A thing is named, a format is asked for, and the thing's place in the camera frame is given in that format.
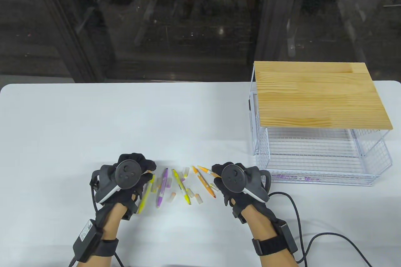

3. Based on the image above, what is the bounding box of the person's left hand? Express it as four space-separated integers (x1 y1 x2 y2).
91 153 157 222

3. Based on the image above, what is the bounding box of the person's right hand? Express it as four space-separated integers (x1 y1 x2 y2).
211 162 278 223

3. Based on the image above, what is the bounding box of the orange double-ended highlighter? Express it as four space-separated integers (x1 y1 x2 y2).
192 166 217 199
197 165 220 177

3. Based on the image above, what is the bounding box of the black and white controller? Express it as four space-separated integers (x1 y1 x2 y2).
90 160 143 204
222 165 272 203

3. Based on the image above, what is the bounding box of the purple double-ended highlighter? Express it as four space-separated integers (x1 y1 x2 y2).
157 168 169 208
273 174 320 183

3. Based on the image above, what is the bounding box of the yellow double-ended highlighter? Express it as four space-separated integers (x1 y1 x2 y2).
173 169 191 205
138 176 155 214

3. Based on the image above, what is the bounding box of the cluster of clear highlighter caps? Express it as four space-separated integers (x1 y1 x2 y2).
152 167 220 205

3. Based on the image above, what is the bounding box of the white wire drawer rack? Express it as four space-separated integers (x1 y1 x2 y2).
250 62 393 187

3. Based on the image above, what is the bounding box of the person's left forearm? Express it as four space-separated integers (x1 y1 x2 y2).
75 203 122 267

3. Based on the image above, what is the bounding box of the person's right forearm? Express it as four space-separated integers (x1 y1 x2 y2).
243 204 298 267

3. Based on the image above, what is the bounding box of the light wooden board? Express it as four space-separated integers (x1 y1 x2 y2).
253 61 393 130

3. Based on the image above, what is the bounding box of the black wrist strap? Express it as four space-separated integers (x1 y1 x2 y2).
97 237 119 258
252 238 290 256

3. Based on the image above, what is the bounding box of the black labelled wrist camera box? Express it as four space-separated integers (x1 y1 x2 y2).
73 219 104 263

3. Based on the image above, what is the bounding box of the black cable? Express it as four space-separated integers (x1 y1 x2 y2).
269 192 372 267
69 253 124 267

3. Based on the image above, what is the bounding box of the dark window frame post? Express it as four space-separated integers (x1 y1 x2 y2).
27 0 116 83
254 0 301 62

